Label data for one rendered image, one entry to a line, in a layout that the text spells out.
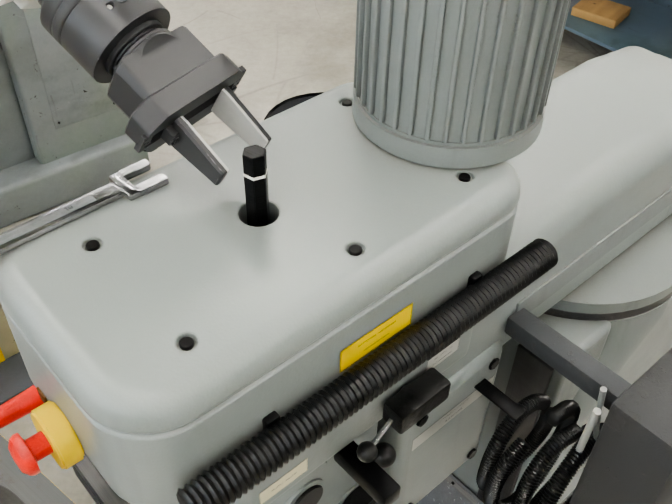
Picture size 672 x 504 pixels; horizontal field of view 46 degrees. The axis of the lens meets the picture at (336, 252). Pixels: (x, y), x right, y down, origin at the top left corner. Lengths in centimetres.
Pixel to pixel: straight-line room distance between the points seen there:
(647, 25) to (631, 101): 382
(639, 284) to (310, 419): 66
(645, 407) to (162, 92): 54
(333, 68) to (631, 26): 170
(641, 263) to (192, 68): 77
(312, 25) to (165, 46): 441
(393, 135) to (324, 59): 398
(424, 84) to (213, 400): 34
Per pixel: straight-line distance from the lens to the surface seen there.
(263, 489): 79
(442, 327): 75
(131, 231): 72
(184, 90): 69
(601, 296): 117
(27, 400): 85
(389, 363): 72
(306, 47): 487
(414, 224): 72
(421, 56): 73
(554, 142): 108
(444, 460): 113
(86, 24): 71
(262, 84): 452
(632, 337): 125
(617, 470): 89
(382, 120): 78
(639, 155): 111
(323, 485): 94
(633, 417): 84
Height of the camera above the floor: 236
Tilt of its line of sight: 43 degrees down
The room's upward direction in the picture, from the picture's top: 2 degrees clockwise
